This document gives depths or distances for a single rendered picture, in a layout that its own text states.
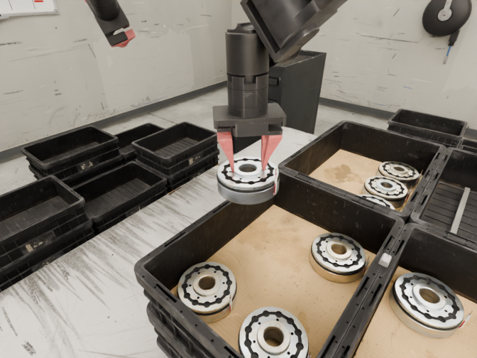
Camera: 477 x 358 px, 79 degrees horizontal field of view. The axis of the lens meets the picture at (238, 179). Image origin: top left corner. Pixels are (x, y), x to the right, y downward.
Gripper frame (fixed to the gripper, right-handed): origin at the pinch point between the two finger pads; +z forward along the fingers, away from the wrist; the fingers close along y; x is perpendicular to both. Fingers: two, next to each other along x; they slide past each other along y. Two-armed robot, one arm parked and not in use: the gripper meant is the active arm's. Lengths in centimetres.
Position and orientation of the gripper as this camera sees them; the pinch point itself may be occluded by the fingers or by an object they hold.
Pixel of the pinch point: (248, 165)
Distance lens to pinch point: 47.1
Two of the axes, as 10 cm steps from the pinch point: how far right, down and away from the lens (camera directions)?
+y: -10.0, 0.7, -0.7
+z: 0.2, 8.5, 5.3
